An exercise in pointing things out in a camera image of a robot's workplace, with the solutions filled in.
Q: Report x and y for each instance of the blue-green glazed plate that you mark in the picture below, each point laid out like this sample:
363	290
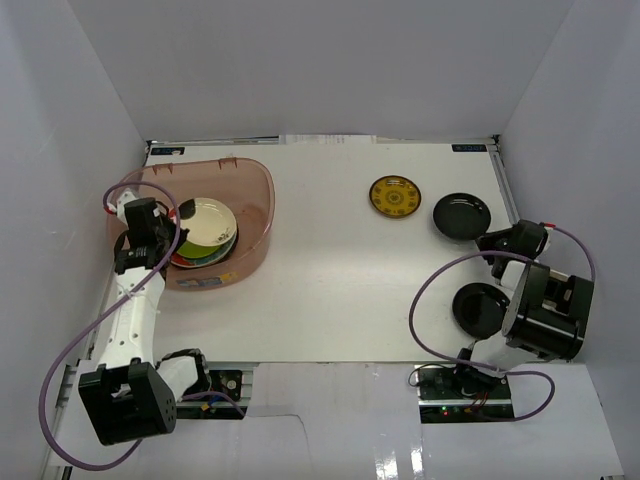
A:
235	245

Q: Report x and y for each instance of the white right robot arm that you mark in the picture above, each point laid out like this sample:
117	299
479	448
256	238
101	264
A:
532	312

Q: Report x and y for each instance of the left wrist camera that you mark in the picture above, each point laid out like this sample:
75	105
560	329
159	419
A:
117	208

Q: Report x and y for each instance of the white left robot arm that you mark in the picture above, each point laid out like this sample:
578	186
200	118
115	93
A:
130	395

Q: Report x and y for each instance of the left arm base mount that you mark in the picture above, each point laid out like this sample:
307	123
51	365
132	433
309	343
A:
235	383

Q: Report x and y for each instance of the pink translucent plastic bin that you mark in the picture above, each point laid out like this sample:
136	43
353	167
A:
244	185

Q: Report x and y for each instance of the yellow patterned plate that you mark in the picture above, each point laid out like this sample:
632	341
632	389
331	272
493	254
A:
394	196

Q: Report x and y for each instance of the cream and black plate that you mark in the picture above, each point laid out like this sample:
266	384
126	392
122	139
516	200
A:
208	222

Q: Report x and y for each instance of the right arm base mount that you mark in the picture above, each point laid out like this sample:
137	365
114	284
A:
442	400

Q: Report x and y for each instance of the lime green plate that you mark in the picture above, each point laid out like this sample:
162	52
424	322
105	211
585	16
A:
191	250

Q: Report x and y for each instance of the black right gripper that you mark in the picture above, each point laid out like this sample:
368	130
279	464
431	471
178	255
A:
486	241

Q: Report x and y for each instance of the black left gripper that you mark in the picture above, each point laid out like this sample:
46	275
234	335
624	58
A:
167	232

